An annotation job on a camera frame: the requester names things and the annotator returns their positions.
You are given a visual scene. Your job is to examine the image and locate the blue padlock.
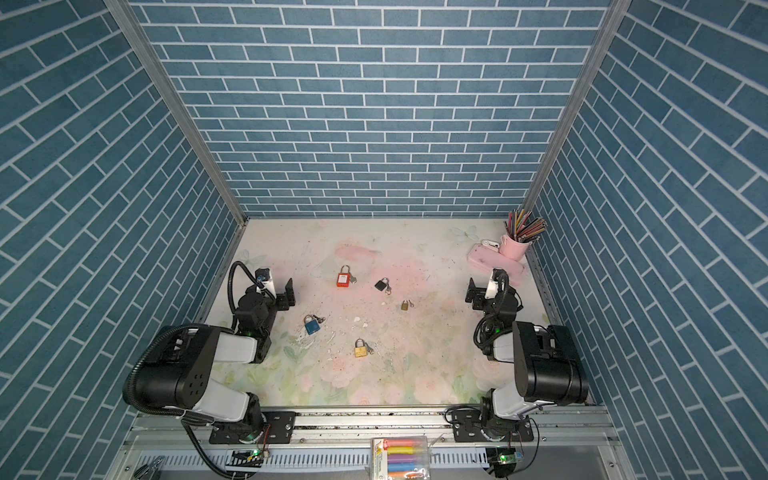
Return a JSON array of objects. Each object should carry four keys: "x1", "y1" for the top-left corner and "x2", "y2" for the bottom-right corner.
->
[{"x1": 303, "y1": 314, "x2": 325, "y2": 335}]

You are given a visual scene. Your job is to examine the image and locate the red padlock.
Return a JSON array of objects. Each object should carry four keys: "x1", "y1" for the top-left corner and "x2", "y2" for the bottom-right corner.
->
[{"x1": 336, "y1": 265, "x2": 357, "y2": 288}]

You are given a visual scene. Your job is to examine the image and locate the large brass padlock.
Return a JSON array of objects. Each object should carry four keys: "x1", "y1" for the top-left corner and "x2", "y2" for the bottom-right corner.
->
[{"x1": 354, "y1": 338, "x2": 374, "y2": 358}]

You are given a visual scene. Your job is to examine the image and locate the black padlock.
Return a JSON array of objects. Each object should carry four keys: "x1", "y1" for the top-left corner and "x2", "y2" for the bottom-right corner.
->
[{"x1": 375, "y1": 277, "x2": 392, "y2": 295}]

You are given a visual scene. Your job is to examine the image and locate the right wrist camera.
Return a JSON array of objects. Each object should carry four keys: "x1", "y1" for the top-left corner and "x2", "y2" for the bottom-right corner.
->
[{"x1": 485, "y1": 268, "x2": 509, "y2": 299}]

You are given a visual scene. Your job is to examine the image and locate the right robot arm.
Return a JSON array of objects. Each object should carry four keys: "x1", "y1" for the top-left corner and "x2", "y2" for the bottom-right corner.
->
[{"x1": 455, "y1": 270, "x2": 589, "y2": 442}]

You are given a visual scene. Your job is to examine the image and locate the aluminium rail frame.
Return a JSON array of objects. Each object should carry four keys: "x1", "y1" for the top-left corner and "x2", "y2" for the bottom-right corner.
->
[{"x1": 104, "y1": 403, "x2": 636, "y2": 480}]

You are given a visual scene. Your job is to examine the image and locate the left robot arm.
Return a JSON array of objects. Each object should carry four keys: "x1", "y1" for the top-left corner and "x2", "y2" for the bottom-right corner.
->
[{"x1": 123, "y1": 281, "x2": 296, "y2": 445}]

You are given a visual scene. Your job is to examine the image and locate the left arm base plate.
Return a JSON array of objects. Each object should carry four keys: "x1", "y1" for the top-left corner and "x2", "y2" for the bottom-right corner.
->
[{"x1": 209, "y1": 411, "x2": 297, "y2": 445}]

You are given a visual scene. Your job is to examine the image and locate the coloured pencils bunch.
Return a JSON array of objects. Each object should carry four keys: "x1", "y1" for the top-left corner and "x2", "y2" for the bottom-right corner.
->
[{"x1": 506, "y1": 209, "x2": 547, "y2": 243}]

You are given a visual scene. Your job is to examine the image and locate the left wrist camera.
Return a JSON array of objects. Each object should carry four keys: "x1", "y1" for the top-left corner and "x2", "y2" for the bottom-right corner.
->
[{"x1": 254, "y1": 268, "x2": 277, "y2": 297}]

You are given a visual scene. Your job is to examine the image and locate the box of coloured markers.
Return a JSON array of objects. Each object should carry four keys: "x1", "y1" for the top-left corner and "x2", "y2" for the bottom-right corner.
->
[{"x1": 370, "y1": 436, "x2": 431, "y2": 480}]

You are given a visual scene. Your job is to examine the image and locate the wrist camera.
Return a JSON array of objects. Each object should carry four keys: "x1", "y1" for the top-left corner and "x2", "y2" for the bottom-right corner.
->
[
  {"x1": 254, "y1": 268, "x2": 277, "y2": 297},
  {"x1": 485, "y1": 268, "x2": 509, "y2": 299}
]

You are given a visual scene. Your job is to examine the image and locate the pink pencil case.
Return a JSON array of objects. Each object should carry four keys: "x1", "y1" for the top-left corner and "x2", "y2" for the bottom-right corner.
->
[{"x1": 467, "y1": 244, "x2": 526, "y2": 287}]

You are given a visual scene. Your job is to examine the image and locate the pink pencil cup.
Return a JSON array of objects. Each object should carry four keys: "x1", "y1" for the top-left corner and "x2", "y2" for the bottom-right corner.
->
[{"x1": 499, "y1": 234, "x2": 529, "y2": 262}]

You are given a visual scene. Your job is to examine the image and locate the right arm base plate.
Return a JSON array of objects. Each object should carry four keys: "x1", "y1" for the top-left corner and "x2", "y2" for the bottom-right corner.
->
[{"x1": 444, "y1": 409, "x2": 534, "y2": 443}]

